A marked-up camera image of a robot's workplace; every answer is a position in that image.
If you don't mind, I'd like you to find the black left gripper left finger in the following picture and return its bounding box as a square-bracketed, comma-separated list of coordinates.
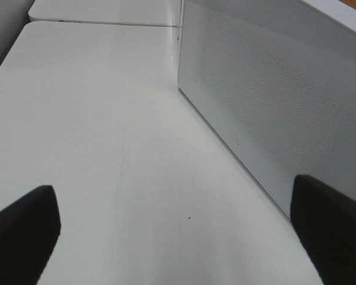
[0, 185, 61, 284]

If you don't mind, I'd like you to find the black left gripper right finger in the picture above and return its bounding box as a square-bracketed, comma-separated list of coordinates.
[290, 175, 356, 284]

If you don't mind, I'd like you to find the white microwave door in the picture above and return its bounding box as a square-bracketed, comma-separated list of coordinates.
[178, 1, 356, 212]

